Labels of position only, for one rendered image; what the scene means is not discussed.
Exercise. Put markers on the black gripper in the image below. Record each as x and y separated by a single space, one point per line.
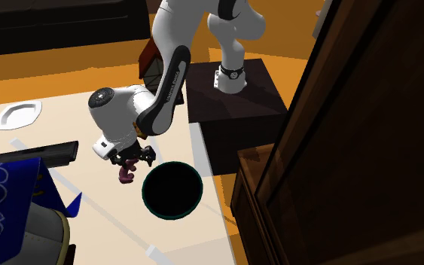
131 151

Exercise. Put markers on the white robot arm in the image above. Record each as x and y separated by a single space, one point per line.
121 110

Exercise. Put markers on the purple curved object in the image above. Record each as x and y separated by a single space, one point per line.
126 177

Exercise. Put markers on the black bowl with green rim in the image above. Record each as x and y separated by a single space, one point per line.
172 190

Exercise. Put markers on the black flat rectangular device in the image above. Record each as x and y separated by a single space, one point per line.
46 153

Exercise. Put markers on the red and brown box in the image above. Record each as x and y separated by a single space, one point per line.
152 62

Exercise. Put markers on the dark robot stand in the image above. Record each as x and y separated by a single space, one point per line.
233 108

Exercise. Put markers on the white plate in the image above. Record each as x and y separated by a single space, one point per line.
17 115

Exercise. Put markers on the dark wooden cabinet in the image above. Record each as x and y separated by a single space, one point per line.
362 146

